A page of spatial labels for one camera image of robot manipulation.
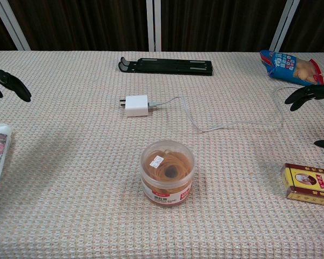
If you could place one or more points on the black folding laptop stand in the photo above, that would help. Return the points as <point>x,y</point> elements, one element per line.
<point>175,67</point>

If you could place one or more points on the dark brown curtain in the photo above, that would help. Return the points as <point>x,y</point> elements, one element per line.
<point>83,24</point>

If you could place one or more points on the blue snack bag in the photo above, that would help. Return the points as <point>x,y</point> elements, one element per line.
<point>286,70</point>

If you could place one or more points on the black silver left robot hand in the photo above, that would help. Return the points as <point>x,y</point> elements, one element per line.
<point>19,90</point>

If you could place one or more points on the white frame post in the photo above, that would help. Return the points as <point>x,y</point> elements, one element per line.
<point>12,27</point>
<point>284,27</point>
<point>154,27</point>

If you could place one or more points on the yellow red carton box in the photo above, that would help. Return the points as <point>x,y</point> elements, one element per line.
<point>310,186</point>

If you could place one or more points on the small white cube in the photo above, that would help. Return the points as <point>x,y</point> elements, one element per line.
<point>136,105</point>

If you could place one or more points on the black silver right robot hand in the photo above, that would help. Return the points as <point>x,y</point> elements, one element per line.
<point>303,94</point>

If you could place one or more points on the beige waffle tablecloth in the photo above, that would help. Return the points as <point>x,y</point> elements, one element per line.
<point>70,175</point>

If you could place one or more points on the clear plastic cup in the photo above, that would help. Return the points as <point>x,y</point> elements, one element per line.
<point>166,175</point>

